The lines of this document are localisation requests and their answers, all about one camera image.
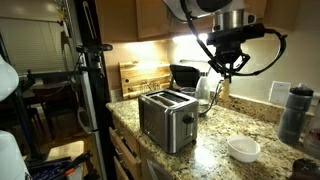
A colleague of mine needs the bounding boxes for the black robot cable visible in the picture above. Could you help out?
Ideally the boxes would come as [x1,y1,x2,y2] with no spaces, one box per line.
[179,0,288,77]

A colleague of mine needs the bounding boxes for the clear glass pitcher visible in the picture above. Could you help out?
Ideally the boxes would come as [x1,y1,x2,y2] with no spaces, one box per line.
[179,86,198,98]

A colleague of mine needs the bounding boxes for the dark wooden chair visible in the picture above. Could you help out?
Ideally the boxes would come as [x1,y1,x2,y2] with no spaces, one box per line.
[33,83,81,141]

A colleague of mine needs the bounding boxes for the wooden upper cabinet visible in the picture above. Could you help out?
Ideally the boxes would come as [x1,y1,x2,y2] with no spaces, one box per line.
[94,0,268,43]

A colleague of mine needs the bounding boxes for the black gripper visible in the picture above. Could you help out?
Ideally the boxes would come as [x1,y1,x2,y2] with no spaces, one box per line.
[208,43,252,82]

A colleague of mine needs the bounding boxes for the pale wide bread slice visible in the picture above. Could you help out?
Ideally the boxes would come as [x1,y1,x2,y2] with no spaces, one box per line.
[218,78,232,103]

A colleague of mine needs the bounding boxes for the white window blinds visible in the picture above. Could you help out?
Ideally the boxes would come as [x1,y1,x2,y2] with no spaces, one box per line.
[0,18,76,74]

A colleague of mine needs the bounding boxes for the black coffee maker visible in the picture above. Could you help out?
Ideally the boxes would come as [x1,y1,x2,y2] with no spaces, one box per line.
[169,64,202,89]

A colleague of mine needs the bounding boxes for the stainless steel two-slot toaster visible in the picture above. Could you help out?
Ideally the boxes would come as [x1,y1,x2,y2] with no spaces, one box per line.
[137,88,200,155]

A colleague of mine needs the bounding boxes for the wooden cutting board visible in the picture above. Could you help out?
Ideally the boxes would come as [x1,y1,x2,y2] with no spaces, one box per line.
[118,59,172,100]

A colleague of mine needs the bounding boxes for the grey sports water bottle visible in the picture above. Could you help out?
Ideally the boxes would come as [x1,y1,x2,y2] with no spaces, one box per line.
[277,83,315,146]

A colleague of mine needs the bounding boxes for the clear bottle with metal cap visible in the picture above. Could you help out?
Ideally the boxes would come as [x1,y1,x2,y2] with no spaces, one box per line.
[194,71,212,114]

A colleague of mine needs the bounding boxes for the wooden drawer cabinet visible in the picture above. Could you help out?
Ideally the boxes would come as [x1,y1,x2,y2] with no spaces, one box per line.
[108,111,178,180]

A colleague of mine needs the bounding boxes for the white rounded plastic housing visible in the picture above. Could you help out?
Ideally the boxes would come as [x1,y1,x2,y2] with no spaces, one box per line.
[0,54,20,103]
[0,129,29,180]

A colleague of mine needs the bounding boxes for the under-cabinet light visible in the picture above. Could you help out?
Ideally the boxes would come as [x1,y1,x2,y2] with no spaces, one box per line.
[171,33,209,46]

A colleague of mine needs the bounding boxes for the black power cord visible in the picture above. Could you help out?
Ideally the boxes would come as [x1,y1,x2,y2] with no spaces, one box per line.
[199,79,225,117]

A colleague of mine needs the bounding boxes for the white switch plate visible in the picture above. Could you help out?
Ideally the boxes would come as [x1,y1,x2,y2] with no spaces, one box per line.
[268,80,292,105]

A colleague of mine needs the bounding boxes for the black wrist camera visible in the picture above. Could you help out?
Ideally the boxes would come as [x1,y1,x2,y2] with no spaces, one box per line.
[206,22,267,46]

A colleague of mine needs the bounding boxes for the white ceramic bowl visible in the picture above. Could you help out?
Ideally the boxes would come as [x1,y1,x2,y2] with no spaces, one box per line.
[227,134,262,164]

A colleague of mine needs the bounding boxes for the black bar camera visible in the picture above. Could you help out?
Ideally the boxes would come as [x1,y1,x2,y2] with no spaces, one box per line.
[75,43,114,54]

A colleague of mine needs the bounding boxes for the black sports water bottle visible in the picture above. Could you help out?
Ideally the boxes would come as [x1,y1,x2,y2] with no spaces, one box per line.
[288,158,320,180]

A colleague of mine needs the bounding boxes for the black camera stand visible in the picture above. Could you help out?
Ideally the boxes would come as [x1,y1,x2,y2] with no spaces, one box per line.
[26,0,114,180]

